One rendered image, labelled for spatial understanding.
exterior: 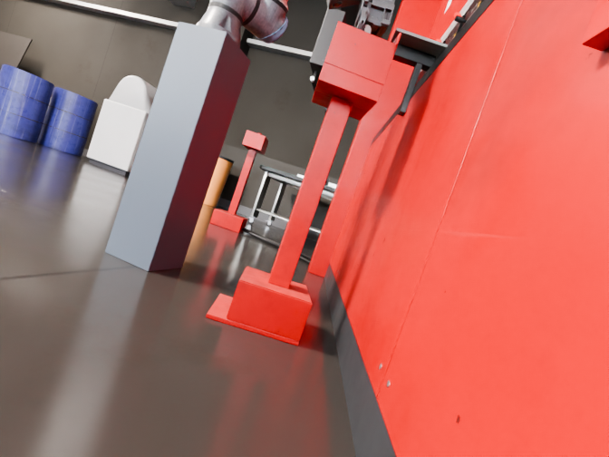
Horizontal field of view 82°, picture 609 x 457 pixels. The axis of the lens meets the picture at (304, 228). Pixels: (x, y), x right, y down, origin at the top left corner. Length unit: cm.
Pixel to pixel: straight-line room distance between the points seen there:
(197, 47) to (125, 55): 589
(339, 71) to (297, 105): 436
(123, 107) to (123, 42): 195
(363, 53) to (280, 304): 67
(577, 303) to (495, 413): 11
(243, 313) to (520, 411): 73
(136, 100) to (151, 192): 433
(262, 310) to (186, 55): 82
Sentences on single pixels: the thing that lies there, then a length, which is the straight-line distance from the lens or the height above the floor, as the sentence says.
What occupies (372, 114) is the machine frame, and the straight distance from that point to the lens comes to 222.
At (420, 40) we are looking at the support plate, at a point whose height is 99.
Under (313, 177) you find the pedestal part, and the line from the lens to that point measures 97.
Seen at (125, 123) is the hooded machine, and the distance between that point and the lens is 546.
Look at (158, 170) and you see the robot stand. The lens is 121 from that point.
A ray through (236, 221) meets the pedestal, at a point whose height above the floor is 8.
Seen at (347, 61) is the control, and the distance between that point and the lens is 98.
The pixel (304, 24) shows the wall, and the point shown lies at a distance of 583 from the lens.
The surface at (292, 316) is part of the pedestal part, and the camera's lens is 94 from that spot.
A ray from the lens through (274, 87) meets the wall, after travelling 553.
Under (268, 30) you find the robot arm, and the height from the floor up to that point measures 90.
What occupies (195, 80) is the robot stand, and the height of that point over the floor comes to 61.
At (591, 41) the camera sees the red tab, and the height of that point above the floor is 55.
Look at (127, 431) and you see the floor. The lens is 57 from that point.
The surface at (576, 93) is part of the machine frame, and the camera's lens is 42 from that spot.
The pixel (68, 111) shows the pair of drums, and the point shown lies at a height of 58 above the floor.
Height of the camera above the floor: 34
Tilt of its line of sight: 3 degrees down
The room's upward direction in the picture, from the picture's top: 19 degrees clockwise
